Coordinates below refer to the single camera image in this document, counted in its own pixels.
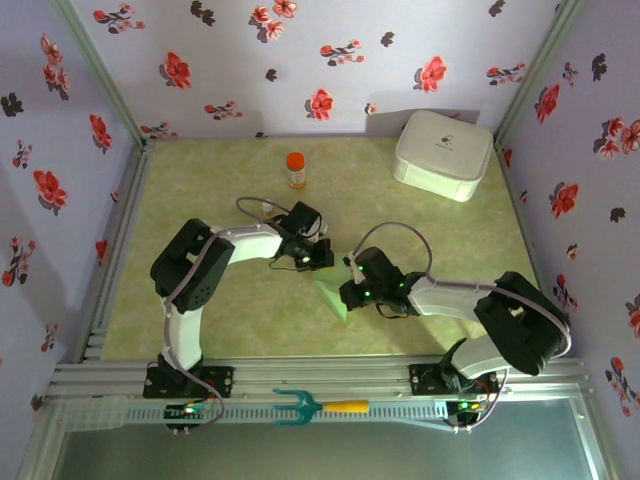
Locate light green paper sheet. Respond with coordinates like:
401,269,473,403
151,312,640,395
312,252,360,324

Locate orange-capped bottle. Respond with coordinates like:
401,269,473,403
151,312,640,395
284,151,307,190

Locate white plastic box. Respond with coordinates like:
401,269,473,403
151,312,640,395
391,109,494,203

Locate lavender right arm cable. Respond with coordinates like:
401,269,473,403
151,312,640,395
352,221,572,432

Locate aluminium frame rail with slots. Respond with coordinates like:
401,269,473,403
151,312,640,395
46,355,594,404

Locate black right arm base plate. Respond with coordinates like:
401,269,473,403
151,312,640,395
408,363,501,399

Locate teal garden fork yellow handle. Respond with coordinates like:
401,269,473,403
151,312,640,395
272,387,371,427

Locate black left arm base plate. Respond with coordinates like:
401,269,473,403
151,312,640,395
143,364,236,400

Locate white slotted cable duct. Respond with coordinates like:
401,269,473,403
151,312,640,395
64,396,451,432

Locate aluminium table side rail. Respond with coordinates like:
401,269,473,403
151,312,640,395
494,142,569,359
74,139,156,362

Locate aluminium frame post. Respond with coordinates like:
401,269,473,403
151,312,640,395
48,0,154,149
492,0,586,149

